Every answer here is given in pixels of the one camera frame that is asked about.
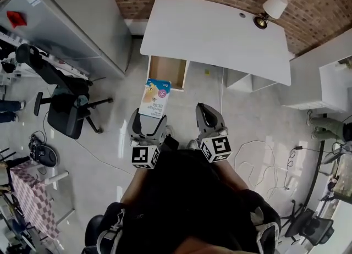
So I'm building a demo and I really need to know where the white desk drawer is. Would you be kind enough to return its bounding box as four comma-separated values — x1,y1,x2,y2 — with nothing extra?
146,54,191,92

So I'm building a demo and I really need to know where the checkered cloth table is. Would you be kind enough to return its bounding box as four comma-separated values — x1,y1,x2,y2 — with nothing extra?
9,160,62,240

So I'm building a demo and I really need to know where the person's black clothing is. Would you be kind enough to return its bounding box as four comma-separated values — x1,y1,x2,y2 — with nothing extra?
85,136,282,254

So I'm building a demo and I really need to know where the small blue white item box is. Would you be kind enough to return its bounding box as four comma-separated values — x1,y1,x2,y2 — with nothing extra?
137,79,172,120

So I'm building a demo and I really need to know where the red sticker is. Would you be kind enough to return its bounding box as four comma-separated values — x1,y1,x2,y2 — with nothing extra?
5,10,29,29

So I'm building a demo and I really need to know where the grey refrigerator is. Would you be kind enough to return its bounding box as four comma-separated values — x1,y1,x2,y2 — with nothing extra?
0,0,133,80

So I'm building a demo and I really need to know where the person's left shoe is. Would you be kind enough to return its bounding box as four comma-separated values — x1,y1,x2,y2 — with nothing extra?
164,124,176,139

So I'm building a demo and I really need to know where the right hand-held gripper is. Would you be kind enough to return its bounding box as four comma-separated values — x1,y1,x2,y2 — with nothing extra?
195,102,233,163

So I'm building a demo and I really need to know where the person's right forearm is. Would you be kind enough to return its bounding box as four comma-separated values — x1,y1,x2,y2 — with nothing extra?
216,159,250,192

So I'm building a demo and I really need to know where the white shade table lamp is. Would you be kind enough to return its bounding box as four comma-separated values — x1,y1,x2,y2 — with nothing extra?
252,0,289,30

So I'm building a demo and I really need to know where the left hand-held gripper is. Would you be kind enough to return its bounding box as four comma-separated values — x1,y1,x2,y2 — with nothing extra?
128,108,168,170

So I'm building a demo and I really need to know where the white desk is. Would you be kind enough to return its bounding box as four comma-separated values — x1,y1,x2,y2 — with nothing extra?
139,0,293,87

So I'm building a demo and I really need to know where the white open shelf unit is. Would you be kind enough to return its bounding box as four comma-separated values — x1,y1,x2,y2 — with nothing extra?
225,68,279,93

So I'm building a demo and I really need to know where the white cabinet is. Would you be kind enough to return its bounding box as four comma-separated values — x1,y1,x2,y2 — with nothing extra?
281,27,352,114

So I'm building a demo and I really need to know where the person's left forearm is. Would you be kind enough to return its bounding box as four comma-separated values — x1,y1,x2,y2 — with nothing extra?
120,164,151,207

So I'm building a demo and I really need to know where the black mesh office chair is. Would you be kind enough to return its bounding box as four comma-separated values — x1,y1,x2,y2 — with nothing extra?
282,199,336,246

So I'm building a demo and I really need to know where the black round floor device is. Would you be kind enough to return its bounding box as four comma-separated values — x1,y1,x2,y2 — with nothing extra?
28,134,59,168

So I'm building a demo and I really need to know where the white cluttered table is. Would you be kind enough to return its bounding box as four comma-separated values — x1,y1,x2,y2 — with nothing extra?
0,24,91,86

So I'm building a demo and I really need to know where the white floor cable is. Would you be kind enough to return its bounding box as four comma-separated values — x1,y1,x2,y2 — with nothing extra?
233,139,293,201

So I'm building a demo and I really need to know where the black floor cable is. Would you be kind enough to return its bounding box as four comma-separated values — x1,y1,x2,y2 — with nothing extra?
284,145,322,191

